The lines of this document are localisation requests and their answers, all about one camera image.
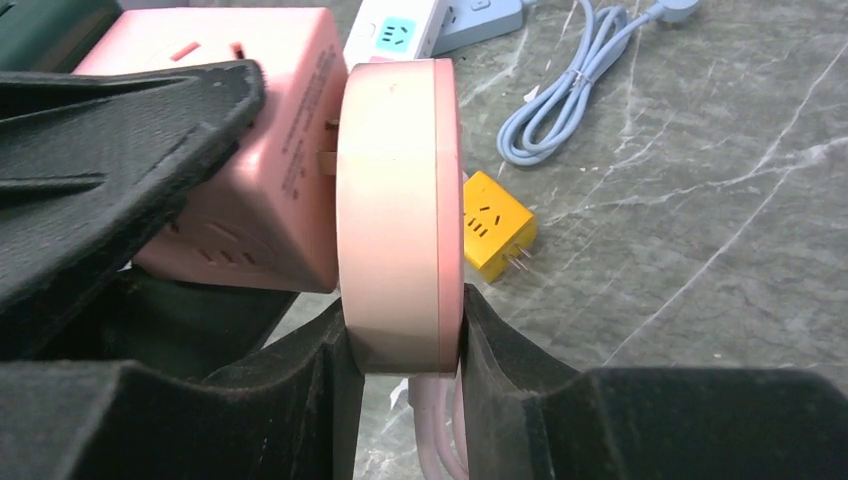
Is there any yellow cube adapter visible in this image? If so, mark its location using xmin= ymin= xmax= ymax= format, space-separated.
xmin=463 ymin=171 xmax=538 ymax=283

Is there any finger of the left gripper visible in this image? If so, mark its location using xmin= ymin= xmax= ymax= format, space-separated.
xmin=1 ymin=60 xmax=265 ymax=315

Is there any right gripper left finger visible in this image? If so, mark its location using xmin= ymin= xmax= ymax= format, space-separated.
xmin=1 ymin=303 xmax=364 ymax=479

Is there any white power strip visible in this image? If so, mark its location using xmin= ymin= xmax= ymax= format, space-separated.
xmin=343 ymin=0 xmax=450 ymax=71

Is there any pink cable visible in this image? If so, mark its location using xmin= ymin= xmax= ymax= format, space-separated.
xmin=407 ymin=374 xmax=470 ymax=480

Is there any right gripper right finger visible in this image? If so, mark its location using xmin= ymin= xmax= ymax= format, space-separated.
xmin=461 ymin=285 xmax=847 ymax=479

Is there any dark green cube adapter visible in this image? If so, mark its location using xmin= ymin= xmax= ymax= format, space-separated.
xmin=1 ymin=0 xmax=123 ymax=73

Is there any pink cube socket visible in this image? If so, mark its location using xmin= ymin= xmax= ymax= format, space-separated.
xmin=77 ymin=7 xmax=347 ymax=293

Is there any light blue power strip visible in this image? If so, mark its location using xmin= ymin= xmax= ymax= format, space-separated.
xmin=433 ymin=1 xmax=703 ymax=169

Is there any pink round cable reel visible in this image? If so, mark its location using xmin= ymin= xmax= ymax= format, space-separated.
xmin=336 ymin=59 xmax=464 ymax=375

